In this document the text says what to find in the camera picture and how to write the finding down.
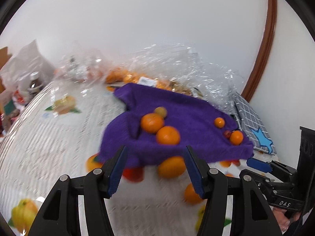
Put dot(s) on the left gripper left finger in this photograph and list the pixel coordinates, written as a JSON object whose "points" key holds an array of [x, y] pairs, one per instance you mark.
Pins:
{"points": [[113, 169]]}

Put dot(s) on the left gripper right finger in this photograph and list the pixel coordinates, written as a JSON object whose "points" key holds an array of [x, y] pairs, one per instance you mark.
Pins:
{"points": [[198, 172]]}

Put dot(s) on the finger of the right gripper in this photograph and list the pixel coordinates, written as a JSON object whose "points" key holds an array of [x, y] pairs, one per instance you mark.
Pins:
{"points": [[259, 165]]}

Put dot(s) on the large orange mandarin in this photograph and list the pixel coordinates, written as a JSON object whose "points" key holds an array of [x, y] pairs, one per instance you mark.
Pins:
{"points": [[236, 137]]}

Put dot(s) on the small orange kumquat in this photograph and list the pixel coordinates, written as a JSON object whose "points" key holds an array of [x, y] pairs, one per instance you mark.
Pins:
{"points": [[219, 122]]}

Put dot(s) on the small green citrus fruit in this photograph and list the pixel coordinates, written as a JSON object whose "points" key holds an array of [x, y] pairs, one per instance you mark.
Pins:
{"points": [[162, 111]]}

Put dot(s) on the person's right hand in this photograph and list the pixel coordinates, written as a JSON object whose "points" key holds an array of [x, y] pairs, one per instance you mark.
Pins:
{"points": [[282, 220]]}

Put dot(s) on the red tomato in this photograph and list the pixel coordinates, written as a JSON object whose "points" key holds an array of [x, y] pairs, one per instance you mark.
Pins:
{"points": [[134, 174]]}

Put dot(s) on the grey checked cushion blue star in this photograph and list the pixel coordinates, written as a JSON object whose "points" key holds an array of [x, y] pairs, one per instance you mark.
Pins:
{"points": [[252, 126]]}

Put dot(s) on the purple towel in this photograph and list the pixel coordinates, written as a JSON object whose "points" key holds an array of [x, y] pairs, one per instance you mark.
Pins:
{"points": [[192, 117]]}

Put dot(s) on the clear bag of oranges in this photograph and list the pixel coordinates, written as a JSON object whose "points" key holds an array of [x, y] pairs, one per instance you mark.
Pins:
{"points": [[123, 75]]}

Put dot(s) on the clear plastic bag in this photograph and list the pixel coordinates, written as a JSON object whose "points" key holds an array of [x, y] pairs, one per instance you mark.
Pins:
{"points": [[182, 68]]}

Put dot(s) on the white plastic bag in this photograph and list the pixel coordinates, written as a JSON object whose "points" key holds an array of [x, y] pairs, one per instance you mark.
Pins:
{"points": [[16, 73]]}

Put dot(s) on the brown wooden door frame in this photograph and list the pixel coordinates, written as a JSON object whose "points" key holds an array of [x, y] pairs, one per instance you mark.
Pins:
{"points": [[264, 51]]}

